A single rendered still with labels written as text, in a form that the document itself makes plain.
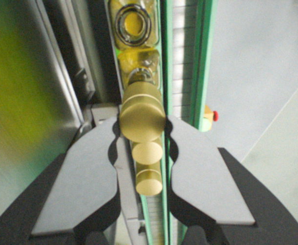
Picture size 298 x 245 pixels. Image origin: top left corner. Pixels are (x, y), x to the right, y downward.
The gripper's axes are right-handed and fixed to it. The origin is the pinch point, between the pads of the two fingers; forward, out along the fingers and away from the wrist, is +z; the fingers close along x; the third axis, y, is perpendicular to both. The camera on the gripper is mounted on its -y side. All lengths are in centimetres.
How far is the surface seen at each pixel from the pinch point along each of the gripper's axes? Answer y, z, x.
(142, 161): 6.8, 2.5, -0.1
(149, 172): 9.8, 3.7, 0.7
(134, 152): 5.5, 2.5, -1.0
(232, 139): 37, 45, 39
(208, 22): -6.1, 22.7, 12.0
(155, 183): 10.7, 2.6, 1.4
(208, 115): 20.5, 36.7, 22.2
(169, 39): -3.6, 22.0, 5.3
